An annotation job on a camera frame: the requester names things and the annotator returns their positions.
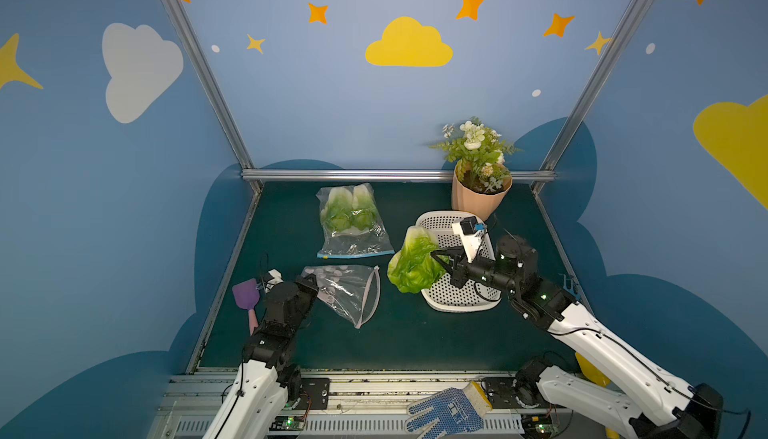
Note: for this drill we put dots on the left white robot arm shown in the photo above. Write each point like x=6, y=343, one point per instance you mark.
x=267, y=378

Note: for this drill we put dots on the pink-zip dotted zip-top bag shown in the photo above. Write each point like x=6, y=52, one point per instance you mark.
x=352, y=291

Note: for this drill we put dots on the blue dotted work glove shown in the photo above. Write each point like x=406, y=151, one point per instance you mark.
x=449, y=412

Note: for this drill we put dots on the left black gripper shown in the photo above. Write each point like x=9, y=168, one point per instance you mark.
x=305, y=284

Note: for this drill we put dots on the blue garden fork wooden handle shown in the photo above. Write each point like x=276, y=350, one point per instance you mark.
x=570, y=284

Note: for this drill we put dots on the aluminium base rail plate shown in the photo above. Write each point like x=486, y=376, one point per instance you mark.
x=356, y=404

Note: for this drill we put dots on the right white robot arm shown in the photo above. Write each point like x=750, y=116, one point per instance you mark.
x=649, y=402

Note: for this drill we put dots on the yellow plastic shovel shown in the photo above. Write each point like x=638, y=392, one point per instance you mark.
x=594, y=375

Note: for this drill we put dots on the potted artificial flower plant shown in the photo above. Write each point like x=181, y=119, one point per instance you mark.
x=478, y=154

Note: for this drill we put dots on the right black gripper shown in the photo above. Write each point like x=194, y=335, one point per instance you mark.
x=459, y=271

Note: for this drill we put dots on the green chinese cabbage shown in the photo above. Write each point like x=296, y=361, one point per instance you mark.
x=413, y=269

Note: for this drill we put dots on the blue-zip bag with cabbages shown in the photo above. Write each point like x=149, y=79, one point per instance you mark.
x=351, y=222

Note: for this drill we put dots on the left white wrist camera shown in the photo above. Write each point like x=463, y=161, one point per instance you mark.
x=270, y=279

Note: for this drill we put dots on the aluminium frame back rail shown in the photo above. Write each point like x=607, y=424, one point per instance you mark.
x=342, y=175

